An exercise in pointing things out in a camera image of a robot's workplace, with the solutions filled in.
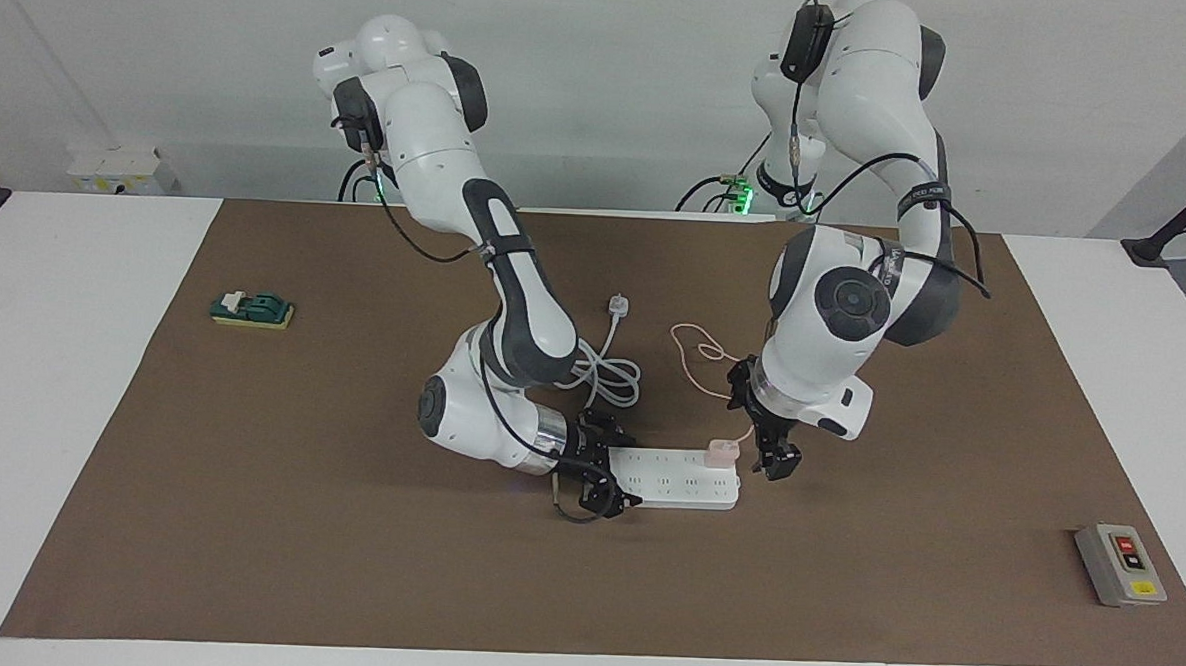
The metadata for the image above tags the pink charging cable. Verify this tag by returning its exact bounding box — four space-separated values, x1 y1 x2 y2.
664 322 762 446

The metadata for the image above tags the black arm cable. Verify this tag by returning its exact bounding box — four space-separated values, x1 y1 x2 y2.
770 0 1004 301
313 76 630 525

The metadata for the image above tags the black slanted stand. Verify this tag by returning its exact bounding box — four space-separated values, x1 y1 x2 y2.
1119 156 1186 270

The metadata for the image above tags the white power strip cord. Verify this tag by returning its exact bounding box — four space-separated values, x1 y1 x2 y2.
550 291 646 411

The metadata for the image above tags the white wall outlet box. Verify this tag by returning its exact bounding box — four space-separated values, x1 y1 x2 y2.
66 143 169 196

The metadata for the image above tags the white power strip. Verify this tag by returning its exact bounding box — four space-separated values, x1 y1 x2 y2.
600 446 744 513

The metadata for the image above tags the black left base cable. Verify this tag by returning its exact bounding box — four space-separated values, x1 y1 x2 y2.
673 127 773 218

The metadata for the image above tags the grey switch box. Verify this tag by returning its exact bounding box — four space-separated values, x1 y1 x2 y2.
1072 521 1172 610

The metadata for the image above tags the black right base cable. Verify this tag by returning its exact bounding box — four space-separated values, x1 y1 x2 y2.
336 155 386 205

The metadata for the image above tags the black base cable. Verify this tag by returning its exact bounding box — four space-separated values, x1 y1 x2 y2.
336 155 386 205
673 127 773 218

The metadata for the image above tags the green block yellow base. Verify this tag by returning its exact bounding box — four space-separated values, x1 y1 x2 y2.
209 288 296 332

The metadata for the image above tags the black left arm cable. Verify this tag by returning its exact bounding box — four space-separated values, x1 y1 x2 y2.
770 0 1004 301

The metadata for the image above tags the brown table mat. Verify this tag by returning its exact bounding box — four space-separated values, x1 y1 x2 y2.
0 188 1186 666

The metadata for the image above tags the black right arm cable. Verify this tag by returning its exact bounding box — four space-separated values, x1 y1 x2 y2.
313 76 630 525

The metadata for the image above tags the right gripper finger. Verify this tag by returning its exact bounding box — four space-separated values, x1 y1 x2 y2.
580 473 645 522
593 410 641 450

